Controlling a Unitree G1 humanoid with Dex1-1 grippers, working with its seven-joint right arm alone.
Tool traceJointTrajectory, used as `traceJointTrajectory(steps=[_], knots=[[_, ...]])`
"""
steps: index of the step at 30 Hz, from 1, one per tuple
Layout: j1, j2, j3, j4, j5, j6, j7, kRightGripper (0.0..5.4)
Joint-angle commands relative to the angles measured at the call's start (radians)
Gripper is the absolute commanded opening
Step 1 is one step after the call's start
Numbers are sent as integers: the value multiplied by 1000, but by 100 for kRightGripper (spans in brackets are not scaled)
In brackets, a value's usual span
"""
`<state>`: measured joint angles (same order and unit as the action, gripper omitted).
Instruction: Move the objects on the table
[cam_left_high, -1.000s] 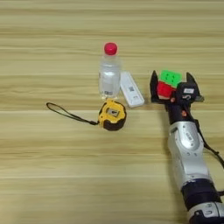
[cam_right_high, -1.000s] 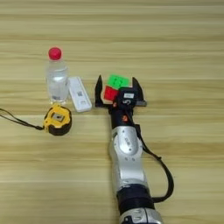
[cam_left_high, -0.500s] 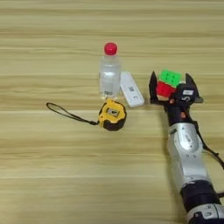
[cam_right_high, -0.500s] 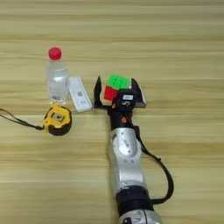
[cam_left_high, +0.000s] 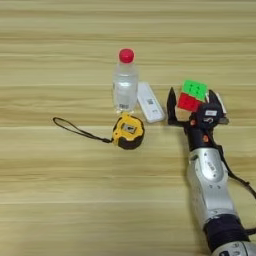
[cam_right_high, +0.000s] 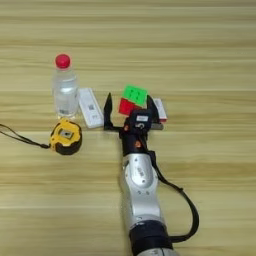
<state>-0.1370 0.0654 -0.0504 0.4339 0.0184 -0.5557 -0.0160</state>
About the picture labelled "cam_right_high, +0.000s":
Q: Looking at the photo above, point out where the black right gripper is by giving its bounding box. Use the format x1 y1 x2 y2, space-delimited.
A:
102 92 165 158

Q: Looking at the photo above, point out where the white remote with QR code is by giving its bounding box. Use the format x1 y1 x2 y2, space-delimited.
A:
77 87 105 130

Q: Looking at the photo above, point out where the clear bottle with red cap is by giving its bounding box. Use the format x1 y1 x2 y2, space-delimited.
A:
51 53 80 121

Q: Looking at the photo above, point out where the yellow tape measure with strap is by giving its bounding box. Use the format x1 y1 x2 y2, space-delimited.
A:
0 117 84 156

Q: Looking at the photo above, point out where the black box with white label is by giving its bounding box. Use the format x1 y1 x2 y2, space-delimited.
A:
127 108 153 136

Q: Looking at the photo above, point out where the red and green puzzle cube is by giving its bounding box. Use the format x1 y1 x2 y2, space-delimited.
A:
118 84 149 117

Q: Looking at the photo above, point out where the small red and white box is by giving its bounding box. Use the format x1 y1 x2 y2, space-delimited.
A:
152 97 169 123

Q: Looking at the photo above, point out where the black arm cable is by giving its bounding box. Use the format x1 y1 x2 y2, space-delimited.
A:
143 135 201 244

